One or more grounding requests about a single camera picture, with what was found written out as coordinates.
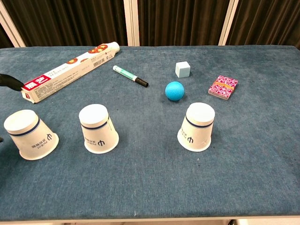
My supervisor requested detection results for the light blue foam cube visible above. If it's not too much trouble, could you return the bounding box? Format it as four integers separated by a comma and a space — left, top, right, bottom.
175, 61, 191, 78

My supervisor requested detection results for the blue table cloth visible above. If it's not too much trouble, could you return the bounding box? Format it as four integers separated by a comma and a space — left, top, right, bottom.
0, 45, 300, 221

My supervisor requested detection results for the white green marker black cap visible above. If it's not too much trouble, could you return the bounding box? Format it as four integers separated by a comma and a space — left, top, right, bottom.
112, 65, 150, 88

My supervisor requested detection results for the white window frame post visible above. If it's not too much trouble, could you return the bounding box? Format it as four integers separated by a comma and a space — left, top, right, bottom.
123, 0, 141, 47
0, 0, 26, 48
217, 0, 240, 46

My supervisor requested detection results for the white paper cup blue stripe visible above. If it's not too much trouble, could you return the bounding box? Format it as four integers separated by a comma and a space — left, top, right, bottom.
177, 102, 216, 152
3, 109, 60, 161
78, 104, 120, 155

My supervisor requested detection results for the long white red foil box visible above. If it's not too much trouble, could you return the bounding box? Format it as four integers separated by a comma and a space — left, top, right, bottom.
20, 41, 120, 104

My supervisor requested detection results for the dark pleated curtain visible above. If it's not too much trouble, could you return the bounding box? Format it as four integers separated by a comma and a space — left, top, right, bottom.
0, 23, 14, 49
2, 0, 128, 47
225, 0, 300, 50
137, 0, 232, 47

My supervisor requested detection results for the blue ball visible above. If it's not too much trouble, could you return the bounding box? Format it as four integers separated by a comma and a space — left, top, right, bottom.
165, 81, 186, 102

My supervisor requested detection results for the pink patterned card deck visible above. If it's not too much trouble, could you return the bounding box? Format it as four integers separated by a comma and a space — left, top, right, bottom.
208, 75, 239, 101

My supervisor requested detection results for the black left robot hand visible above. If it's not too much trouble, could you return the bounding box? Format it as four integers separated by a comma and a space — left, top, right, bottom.
0, 73, 24, 92

